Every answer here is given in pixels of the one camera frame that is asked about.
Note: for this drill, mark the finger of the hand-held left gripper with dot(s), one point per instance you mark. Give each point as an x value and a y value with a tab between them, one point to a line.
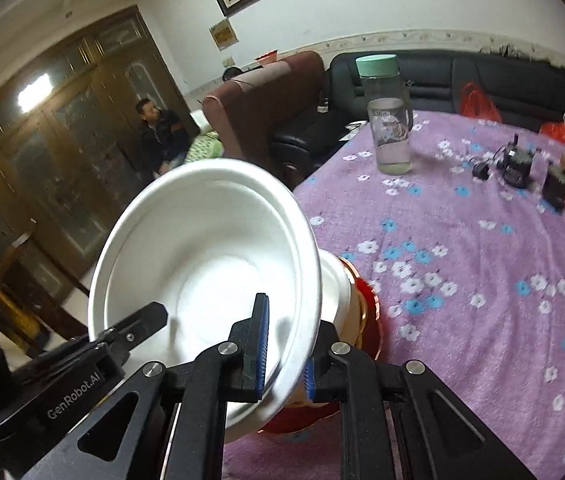
132	330

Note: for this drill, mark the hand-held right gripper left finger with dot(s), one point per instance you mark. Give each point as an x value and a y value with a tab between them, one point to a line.
261	345

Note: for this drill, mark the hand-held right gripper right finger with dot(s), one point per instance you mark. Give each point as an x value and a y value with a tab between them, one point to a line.
308	380

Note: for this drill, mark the large red scalloped plate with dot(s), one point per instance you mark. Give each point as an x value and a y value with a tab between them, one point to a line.
375	325

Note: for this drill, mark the small red gold-rimmed plate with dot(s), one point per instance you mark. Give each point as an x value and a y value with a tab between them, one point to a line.
360	305

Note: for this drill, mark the large white bowl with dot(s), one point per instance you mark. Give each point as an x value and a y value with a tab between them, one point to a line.
335	285

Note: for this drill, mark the wide white bowl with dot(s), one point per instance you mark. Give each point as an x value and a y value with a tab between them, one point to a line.
202	240

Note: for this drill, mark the wooden chair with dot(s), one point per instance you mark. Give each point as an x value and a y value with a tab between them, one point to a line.
17	260

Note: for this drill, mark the purple floral tablecloth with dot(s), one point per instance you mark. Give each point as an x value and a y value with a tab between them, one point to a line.
462	335

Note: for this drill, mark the green patterned blanket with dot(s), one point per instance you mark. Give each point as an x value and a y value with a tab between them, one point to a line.
202	147

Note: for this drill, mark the dark wooden wardrobe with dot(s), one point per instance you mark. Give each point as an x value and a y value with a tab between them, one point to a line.
87	110

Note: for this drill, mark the clear bottle with green lid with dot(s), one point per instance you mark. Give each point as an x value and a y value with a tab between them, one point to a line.
387	150

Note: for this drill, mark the brown armchair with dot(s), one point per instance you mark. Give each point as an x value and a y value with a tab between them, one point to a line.
252	110

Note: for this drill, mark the small black adapter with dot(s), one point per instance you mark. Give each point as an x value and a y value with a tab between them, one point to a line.
481	169

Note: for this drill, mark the red dish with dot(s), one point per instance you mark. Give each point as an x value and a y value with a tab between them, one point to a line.
267	56

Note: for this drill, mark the black finned device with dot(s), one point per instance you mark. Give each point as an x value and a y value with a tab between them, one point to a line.
517	165

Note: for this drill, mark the small dark jar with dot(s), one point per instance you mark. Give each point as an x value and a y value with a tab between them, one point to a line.
557	185

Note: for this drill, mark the black leather sofa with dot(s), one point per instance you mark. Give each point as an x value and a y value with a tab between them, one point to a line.
437	75

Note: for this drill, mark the red plastic bag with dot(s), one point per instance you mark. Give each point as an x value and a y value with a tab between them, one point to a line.
557	132
480	105

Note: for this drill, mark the yellow wall calendar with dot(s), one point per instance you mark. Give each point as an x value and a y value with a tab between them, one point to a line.
223	34

